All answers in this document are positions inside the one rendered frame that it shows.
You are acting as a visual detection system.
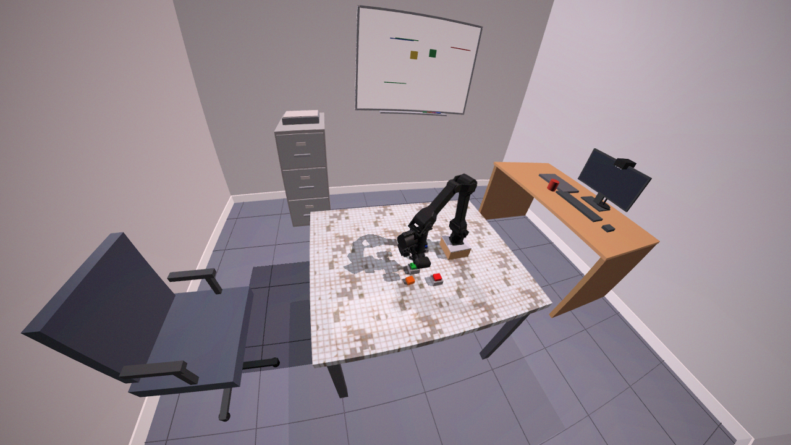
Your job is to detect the red button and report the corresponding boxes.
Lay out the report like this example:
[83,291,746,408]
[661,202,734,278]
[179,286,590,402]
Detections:
[430,273,444,286]

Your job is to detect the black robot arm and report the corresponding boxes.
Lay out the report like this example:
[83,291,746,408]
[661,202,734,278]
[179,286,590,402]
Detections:
[397,174,478,257]

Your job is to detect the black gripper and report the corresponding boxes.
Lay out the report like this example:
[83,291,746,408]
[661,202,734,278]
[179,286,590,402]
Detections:
[411,242,431,269]

